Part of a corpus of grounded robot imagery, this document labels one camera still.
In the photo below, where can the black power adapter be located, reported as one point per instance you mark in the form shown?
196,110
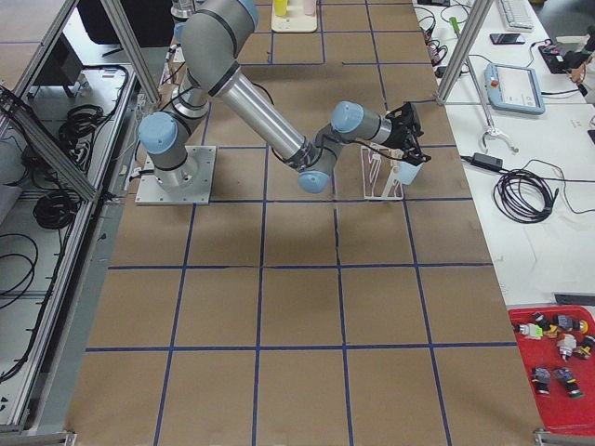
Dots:
486,162

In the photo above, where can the red parts tray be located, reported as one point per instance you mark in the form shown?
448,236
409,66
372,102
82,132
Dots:
557,349

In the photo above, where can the white keyboard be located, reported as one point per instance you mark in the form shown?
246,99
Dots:
515,15

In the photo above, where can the aluminium frame post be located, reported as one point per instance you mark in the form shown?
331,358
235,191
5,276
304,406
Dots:
463,46

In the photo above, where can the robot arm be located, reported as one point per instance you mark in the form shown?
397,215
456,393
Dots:
180,11
211,40

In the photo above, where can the yellow plastic cup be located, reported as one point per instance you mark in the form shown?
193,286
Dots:
280,8

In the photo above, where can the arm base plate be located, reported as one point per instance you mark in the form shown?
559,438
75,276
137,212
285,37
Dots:
191,183

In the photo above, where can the blue teach pendant tablet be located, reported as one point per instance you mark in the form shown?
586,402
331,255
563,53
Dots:
513,88

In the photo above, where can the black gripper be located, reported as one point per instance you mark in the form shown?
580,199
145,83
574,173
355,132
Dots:
400,137

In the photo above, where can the cream plastic tray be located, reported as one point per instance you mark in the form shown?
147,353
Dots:
295,20

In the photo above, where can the black smartphone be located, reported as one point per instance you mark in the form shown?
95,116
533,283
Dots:
506,39

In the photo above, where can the pink plastic cup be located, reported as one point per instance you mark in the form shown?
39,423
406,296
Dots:
309,7

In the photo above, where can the light blue cup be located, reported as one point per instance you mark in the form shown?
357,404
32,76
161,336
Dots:
407,172

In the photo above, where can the white wire cup rack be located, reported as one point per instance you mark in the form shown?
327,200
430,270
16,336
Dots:
380,167

